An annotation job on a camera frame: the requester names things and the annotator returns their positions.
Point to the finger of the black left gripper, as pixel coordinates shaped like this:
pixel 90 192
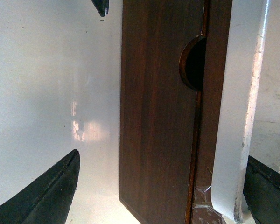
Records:
pixel 102 6

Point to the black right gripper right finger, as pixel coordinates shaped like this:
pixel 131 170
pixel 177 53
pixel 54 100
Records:
pixel 262 192

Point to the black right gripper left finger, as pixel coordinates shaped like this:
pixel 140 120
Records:
pixel 48 198

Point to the wooden drawer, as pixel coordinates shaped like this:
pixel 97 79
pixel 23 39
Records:
pixel 217 34
pixel 157 109

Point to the white drawer handle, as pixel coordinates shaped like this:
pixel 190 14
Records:
pixel 249 122

